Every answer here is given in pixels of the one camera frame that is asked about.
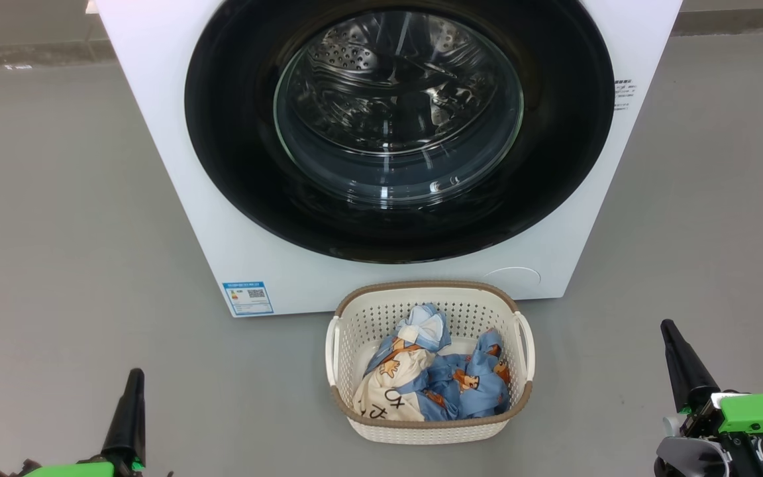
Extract black text notice label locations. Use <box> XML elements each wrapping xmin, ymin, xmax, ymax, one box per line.
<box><xmin>613</xmin><ymin>78</ymin><xmax>638</xmax><ymax>112</ymax></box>

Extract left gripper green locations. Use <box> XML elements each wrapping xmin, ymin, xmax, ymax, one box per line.
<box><xmin>0</xmin><ymin>368</ymin><xmax>174</xmax><ymax>477</ymax></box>

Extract blue energy label sticker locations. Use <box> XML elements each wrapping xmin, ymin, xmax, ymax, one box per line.
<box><xmin>223</xmin><ymin>282</ymin><xmax>274</xmax><ymax>317</ymax></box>

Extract round white filter cover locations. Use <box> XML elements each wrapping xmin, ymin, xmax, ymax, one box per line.
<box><xmin>483</xmin><ymin>266</ymin><xmax>542</xmax><ymax>290</ymax></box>

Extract round black glass washer door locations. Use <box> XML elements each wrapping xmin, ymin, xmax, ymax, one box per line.
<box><xmin>184</xmin><ymin>0</ymin><xmax>615</xmax><ymax>264</ymax></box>

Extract cream garment with black letters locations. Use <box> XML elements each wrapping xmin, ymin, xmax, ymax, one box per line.
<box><xmin>353</xmin><ymin>303</ymin><xmax>454</xmax><ymax>422</ymax></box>

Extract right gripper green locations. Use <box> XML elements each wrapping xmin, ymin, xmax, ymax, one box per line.
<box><xmin>654</xmin><ymin>319</ymin><xmax>763</xmax><ymax>477</ymax></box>

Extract stainless steel washing machine drum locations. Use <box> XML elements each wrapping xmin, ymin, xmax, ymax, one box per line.
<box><xmin>282</xmin><ymin>11</ymin><xmax>521</xmax><ymax>160</ymax></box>

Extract white front-load washing machine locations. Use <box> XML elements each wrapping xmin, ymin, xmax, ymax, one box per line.
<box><xmin>95</xmin><ymin>0</ymin><xmax>685</xmax><ymax>317</ymax></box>

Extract blue garment with bear print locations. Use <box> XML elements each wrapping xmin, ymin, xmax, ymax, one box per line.
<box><xmin>421</xmin><ymin>328</ymin><xmax>511</xmax><ymax>421</ymax></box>

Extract cream perforated laundry basket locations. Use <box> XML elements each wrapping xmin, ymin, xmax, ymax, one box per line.
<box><xmin>325</xmin><ymin>281</ymin><xmax>536</xmax><ymax>445</ymax></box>

